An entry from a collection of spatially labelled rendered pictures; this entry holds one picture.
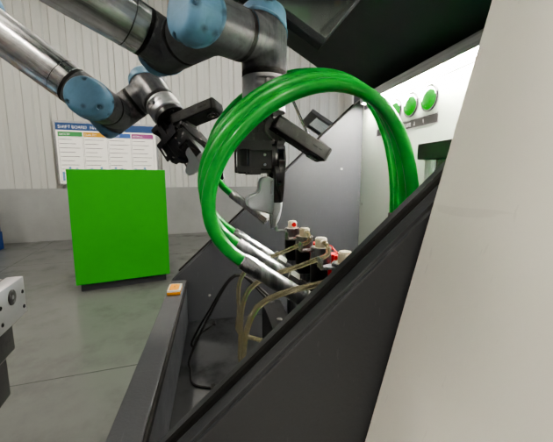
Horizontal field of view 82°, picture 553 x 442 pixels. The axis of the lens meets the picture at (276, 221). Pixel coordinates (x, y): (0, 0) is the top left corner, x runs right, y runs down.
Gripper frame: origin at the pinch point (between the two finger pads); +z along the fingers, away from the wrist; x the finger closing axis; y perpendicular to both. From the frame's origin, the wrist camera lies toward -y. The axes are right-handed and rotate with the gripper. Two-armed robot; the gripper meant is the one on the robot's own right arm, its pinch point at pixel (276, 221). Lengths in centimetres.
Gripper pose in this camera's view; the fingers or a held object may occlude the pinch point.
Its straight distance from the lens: 57.2
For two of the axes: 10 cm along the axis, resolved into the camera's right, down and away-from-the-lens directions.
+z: 0.0, 9.9, 1.4
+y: -9.8, 0.3, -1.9
